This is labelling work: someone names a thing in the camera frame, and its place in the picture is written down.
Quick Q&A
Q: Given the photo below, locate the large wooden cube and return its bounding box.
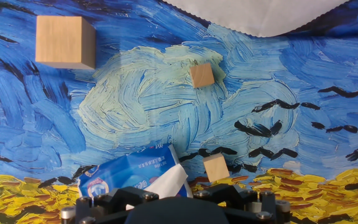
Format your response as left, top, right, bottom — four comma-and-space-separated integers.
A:
35, 15, 96, 70

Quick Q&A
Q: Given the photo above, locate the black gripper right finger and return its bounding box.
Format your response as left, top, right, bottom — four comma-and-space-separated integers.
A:
194, 183, 291, 224

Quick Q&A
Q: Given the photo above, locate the white napkin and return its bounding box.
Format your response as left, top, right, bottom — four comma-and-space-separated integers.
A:
126, 164, 188, 211

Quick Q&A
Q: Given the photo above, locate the Van Gogh print tablecloth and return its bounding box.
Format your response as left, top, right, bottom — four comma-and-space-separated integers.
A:
0, 0, 358, 224

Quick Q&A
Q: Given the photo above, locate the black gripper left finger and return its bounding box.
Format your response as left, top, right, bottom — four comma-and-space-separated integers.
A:
60, 186, 160, 224

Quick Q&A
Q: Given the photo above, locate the blue tissue pack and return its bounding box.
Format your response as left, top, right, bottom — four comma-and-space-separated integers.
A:
78, 143, 194, 209

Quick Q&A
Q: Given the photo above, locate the small wooden cube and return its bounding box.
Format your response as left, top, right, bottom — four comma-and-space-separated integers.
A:
188, 63, 216, 89
203, 152, 230, 183

